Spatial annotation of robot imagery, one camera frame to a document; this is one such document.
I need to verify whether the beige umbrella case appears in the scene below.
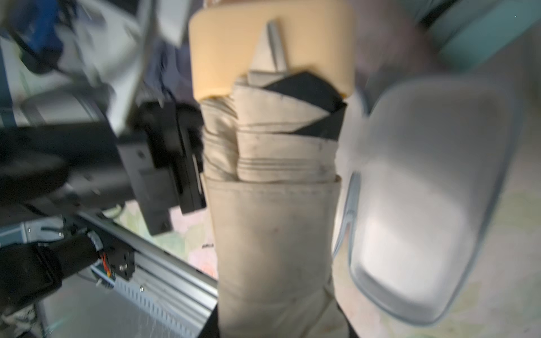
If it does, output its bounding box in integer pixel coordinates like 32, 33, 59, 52
341, 74, 523, 326

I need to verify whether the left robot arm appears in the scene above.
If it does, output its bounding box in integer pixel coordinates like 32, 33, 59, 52
1, 1, 206, 236

